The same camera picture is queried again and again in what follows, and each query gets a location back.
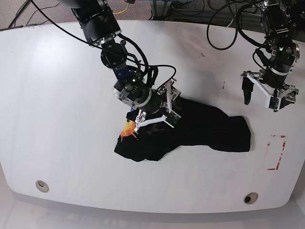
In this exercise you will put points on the black t-shirt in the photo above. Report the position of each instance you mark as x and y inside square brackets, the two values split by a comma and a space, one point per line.
[200, 125]

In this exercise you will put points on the red tape rectangle marker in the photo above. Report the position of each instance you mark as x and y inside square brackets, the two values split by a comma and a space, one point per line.
[274, 152]

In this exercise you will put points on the right table grommet hole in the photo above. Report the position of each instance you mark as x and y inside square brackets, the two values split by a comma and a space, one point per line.
[251, 198]

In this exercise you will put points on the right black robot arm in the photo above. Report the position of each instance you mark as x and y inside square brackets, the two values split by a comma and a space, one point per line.
[135, 77]

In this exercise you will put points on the left table grommet hole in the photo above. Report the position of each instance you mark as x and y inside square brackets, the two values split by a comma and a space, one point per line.
[42, 186]

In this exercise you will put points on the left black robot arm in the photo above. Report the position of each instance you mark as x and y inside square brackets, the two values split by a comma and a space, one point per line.
[278, 55]

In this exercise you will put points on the table grommet hole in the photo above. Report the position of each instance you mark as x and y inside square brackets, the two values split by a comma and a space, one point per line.
[42, 186]
[251, 198]

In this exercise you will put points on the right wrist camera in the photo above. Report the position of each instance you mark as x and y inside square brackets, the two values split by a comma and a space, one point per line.
[173, 108]

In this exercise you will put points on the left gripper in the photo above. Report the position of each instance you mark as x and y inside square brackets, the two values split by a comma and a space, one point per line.
[270, 82]

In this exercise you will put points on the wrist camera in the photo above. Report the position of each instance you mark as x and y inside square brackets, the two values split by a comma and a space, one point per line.
[173, 108]
[273, 103]

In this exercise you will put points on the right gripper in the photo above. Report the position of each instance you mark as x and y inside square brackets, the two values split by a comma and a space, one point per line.
[153, 110]

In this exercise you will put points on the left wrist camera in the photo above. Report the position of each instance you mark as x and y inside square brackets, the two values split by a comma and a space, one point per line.
[273, 103]

